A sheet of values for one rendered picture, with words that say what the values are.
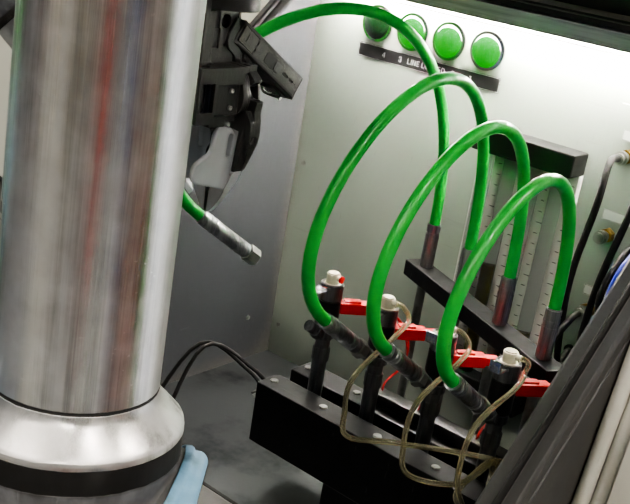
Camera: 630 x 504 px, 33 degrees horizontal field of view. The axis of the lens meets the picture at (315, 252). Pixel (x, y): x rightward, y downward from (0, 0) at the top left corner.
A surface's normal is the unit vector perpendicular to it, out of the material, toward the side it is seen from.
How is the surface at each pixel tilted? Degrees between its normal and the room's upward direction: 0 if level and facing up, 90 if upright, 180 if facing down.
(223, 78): 90
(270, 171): 90
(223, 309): 90
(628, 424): 76
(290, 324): 90
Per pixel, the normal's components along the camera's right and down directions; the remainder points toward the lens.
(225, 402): 0.15, -0.93
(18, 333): -0.51, 0.17
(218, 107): 0.76, 0.33
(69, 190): -0.12, 0.26
